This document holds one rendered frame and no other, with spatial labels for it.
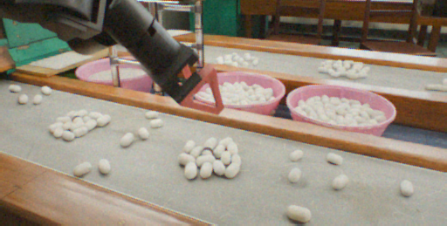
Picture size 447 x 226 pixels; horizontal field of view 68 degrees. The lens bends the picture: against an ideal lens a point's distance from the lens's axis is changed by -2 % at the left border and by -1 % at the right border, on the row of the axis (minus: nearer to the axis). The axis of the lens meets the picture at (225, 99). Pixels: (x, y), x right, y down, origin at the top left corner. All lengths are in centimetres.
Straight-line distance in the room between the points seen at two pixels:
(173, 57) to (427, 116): 78
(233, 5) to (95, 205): 304
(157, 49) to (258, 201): 30
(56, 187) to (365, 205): 51
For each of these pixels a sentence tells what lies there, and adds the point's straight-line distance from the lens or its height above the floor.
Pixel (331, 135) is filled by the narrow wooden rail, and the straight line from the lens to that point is 75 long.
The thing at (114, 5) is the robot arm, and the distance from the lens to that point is 43.
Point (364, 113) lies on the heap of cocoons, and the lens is 93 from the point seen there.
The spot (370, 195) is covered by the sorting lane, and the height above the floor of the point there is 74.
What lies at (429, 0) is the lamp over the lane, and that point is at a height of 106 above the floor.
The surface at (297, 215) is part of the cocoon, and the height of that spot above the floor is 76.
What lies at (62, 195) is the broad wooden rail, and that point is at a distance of 61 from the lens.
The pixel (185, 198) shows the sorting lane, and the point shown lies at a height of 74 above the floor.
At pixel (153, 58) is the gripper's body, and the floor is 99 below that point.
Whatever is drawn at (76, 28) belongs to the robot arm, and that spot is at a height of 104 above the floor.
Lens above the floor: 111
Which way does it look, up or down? 23 degrees down
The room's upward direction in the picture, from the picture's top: straight up
